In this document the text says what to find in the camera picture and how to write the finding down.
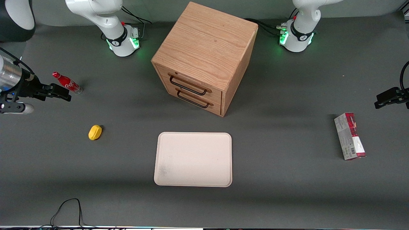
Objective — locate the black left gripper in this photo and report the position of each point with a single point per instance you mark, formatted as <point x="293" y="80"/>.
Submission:
<point x="397" y="95"/>

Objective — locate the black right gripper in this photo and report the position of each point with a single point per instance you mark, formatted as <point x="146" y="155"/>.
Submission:
<point x="28" y="87"/>

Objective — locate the red coke bottle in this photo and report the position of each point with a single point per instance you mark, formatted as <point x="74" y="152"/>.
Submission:
<point x="67" y="83"/>

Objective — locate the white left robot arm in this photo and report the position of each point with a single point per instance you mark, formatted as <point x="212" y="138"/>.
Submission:
<point x="302" y="35"/>

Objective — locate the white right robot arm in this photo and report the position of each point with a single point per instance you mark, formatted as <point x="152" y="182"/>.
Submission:
<point x="107" y="19"/>

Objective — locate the beige rectangular tray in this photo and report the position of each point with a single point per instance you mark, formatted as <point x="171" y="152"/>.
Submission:
<point x="193" y="159"/>

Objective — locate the yellow lemon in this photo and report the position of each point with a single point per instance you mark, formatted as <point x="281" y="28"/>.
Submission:
<point x="95" y="132"/>

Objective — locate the red and grey carton box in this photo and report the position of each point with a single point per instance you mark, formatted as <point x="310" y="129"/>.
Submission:
<point x="350" y="137"/>

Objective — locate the wooden drawer cabinet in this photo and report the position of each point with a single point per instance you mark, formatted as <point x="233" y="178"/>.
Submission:
<point x="207" y="41"/>

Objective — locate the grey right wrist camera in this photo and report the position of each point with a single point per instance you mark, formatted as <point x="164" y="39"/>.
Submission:
<point x="16" y="108"/>

